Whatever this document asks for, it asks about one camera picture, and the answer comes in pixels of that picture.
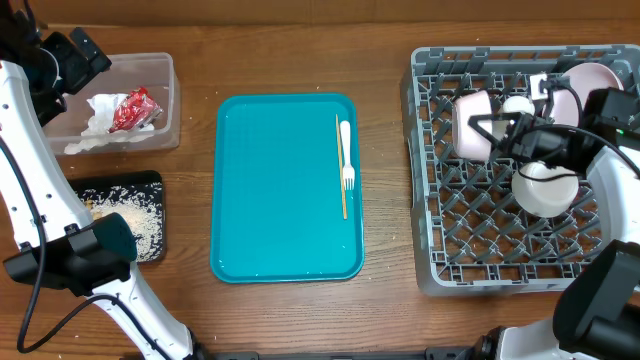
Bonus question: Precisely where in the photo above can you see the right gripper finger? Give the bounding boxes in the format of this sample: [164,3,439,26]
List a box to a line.
[469,120,505,161]
[468,112,522,125]

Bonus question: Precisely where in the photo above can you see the white paper cup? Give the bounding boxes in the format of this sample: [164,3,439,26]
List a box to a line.
[492,96,535,139]

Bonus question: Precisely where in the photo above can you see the pink bowl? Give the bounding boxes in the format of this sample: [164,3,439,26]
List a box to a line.
[452,91,492,160]

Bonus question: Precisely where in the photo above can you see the pink round plate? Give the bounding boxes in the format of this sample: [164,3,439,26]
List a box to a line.
[550,63,623,127]

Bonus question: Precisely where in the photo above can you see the white bowl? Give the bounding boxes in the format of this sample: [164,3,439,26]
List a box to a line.
[511,162,579,218]

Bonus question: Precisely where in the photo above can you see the white napkin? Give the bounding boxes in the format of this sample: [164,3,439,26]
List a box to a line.
[64,93,151,155]

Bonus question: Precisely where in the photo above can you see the red snack wrapper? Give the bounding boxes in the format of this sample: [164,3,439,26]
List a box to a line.
[109,87,163,133]

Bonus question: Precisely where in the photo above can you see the white plastic fork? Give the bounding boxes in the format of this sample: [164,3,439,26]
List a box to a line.
[339,121,355,190]

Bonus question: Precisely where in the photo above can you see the wooden chopstick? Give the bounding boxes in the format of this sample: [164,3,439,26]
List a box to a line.
[335,114,348,221]

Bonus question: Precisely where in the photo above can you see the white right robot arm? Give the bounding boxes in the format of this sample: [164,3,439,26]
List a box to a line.
[452,88,639,359]

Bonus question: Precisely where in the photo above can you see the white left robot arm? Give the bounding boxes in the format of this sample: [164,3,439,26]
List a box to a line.
[1,20,207,359]

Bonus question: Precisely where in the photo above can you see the grey dishwasher rack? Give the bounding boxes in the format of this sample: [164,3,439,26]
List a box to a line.
[402,45,639,296]

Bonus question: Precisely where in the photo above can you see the black food waste tray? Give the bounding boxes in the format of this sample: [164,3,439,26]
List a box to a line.
[70,170,167,264]

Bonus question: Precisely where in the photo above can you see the clear plastic bin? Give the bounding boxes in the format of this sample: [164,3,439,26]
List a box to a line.
[43,53,181,155]

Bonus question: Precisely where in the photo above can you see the pile of peanuts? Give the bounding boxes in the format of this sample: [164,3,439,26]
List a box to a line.
[84,200,103,220]

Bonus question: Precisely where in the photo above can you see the pile of white rice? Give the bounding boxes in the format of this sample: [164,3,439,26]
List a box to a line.
[77,182,165,263]

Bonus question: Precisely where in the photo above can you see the teal serving tray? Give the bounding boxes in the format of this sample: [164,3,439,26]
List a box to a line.
[210,93,365,284]

